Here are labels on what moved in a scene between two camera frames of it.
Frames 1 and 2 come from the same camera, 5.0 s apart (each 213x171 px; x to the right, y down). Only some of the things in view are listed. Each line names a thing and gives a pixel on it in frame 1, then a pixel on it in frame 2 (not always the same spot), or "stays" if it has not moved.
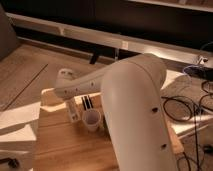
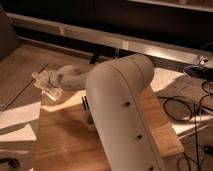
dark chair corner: (8, 37) stays
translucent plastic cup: (92, 119) stays
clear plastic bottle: (74, 111) → (41, 79)
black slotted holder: (86, 102) stays
